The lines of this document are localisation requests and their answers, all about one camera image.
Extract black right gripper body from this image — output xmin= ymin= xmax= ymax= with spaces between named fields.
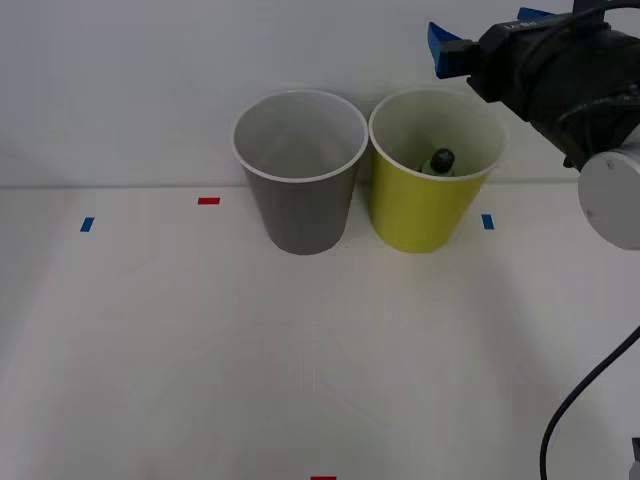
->
xmin=465 ymin=12 xmax=576 ymax=126

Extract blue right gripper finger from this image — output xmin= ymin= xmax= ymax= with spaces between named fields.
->
xmin=426 ymin=21 xmax=475 ymax=80
xmin=516 ymin=6 xmax=557 ymax=22

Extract green bottle with black cap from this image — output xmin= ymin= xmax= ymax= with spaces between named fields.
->
xmin=418 ymin=147 xmax=457 ymax=177

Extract yellow-green plastic bin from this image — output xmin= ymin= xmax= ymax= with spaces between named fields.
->
xmin=368 ymin=87 xmax=507 ymax=254

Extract grey plastic bin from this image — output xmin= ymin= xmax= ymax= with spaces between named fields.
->
xmin=232 ymin=89 xmax=370 ymax=256

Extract black cable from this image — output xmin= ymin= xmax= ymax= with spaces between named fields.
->
xmin=540 ymin=323 xmax=640 ymax=480

